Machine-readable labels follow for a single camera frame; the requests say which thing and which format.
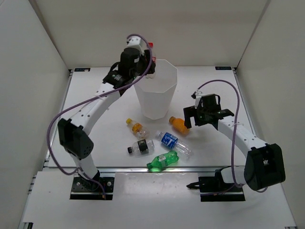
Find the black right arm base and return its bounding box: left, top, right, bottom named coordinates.
left=186, top=170, right=245, bottom=202

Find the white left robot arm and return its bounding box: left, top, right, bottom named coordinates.
left=58, top=47, right=155, bottom=191

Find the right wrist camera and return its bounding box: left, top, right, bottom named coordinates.
left=191, top=90, right=203, bottom=109

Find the clear bottle yellow cap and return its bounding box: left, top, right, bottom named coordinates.
left=126, top=118, right=150, bottom=139

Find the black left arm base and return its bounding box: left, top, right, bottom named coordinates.
left=70, top=176, right=115, bottom=200

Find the right table corner label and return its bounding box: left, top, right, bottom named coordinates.
left=215, top=66, right=232, bottom=71

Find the clear bottle red label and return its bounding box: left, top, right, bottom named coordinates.
left=145, top=42, right=156, bottom=79

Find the table corner label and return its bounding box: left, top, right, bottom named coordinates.
left=215, top=66, right=232, bottom=71
left=74, top=68, right=91, bottom=72

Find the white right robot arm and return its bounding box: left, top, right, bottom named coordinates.
left=183, top=93, right=286, bottom=191

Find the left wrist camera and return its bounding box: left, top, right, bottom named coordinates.
left=127, top=36, right=146, bottom=50

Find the green plastic bottle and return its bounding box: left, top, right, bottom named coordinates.
left=146, top=150, right=179, bottom=170

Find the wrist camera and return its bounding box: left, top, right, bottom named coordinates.
left=127, top=36, right=146, bottom=50
left=191, top=90, right=203, bottom=109

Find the white octagonal plastic bin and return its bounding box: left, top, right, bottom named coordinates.
left=134, top=59, right=178, bottom=120

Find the clear bottle black label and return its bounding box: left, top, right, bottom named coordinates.
left=127, top=139, right=155, bottom=157

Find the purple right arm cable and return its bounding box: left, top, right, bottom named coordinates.
left=197, top=80, right=269, bottom=193

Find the clear bottle blue label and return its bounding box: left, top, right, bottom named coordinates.
left=155, top=131, right=192, bottom=161

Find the left table corner label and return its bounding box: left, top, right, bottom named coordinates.
left=74, top=68, right=91, bottom=72

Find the orange juice bottle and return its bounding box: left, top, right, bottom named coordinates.
left=169, top=116, right=189, bottom=135

